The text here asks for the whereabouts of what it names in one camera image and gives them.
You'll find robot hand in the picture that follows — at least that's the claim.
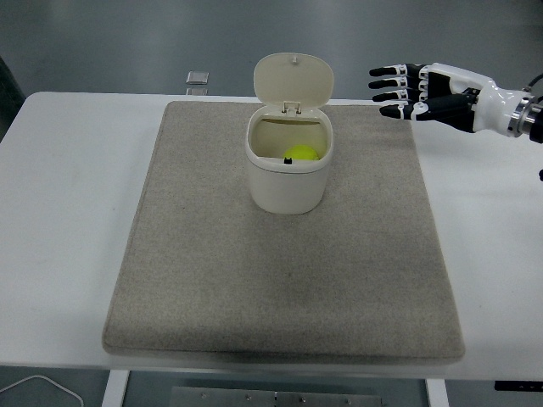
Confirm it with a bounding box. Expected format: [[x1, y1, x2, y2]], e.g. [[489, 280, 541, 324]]
[[367, 62, 523, 137]]

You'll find yellow tennis ball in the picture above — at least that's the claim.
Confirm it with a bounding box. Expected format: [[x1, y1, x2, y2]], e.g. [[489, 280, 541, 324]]
[[283, 144, 321, 164]]

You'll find cream bin with flip lid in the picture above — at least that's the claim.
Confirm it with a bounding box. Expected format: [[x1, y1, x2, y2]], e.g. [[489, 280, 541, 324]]
[[246, 52, 334, 215]]

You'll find beige felt mat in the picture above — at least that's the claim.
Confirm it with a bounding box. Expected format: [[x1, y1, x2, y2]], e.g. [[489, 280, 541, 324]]
[[101, 100, 467, 366]]

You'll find black table control panel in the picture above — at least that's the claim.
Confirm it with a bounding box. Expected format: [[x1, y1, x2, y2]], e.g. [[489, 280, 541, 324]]
[[494, 381, 543, 392]]

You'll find white table leg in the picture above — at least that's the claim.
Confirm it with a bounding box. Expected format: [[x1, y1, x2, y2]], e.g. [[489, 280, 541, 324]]
[[103, 369, 131, 407], [425, 376, 450, 407]]

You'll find grey metal plate with screws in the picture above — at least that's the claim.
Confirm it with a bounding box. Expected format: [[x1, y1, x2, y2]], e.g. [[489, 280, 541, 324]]
[[169, 386, 383, 407]]

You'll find white cable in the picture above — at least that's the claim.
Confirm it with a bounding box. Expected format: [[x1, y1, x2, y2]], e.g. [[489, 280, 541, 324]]
[[0, 375, 84, 407]]

